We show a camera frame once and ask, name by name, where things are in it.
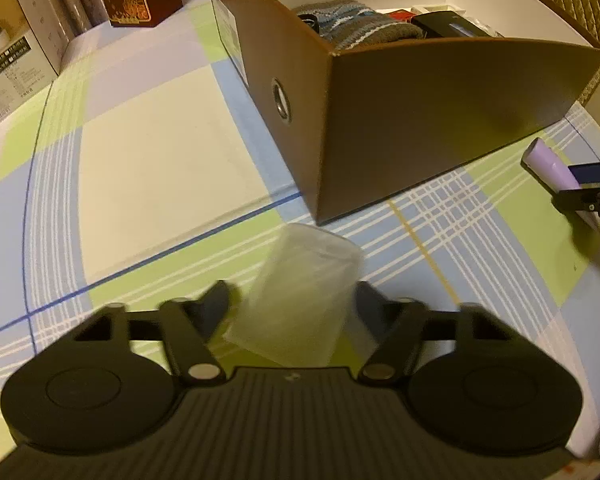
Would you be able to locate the checked tablecloth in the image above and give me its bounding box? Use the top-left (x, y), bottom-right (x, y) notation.
top-left (0, 0), bottom-right (600, 461)

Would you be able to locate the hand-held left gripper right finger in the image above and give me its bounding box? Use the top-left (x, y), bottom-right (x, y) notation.
top-left (352, 282), bottom-right (526, 387)

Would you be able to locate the brown cardboard storage box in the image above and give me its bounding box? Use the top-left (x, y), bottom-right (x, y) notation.
top-left (203, 0), bottom-right (600, 226)

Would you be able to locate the black shaver box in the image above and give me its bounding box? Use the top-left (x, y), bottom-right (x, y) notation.
top-left (411, 10), bottom-right (503, 40)

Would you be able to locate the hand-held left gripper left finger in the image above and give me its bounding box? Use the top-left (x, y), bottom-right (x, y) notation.
top-left (60, 280), bottom-right (241, 387)

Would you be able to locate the white product box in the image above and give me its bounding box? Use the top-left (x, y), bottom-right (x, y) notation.
top-left (0, 0), bottom-right (73, 126)

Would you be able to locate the purple cream tube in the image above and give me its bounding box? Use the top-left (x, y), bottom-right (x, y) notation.
top-left (521, 138), bottom-right (600, 231)

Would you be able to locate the striped knitted pouch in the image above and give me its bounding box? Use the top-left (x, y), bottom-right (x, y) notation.
top-left (292, 0), bottom-right (426, 51)

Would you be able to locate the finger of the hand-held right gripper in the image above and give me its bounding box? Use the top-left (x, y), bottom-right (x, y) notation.
top-left (567, 144), bottom-right (600, 186)
top-left (552, 184), bottom-right (600, 238)

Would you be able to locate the quilted chair cushion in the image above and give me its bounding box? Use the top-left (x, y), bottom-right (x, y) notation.
top-left (480, 0), bottom-right (600, 106)

